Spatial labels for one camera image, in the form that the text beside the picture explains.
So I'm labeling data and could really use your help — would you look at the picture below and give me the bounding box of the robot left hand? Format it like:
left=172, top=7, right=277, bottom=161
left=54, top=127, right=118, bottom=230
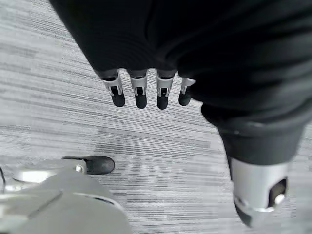
left=48, top=0, right=312, bottom=229

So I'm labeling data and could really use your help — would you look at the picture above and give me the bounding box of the dark robot foot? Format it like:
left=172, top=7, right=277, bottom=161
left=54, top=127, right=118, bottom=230
left=62, top=155, right=116, bottom=175

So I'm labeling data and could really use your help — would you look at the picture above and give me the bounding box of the silver robot leg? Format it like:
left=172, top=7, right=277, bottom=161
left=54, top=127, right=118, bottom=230
left=0, top=159, right=134, bottom=234

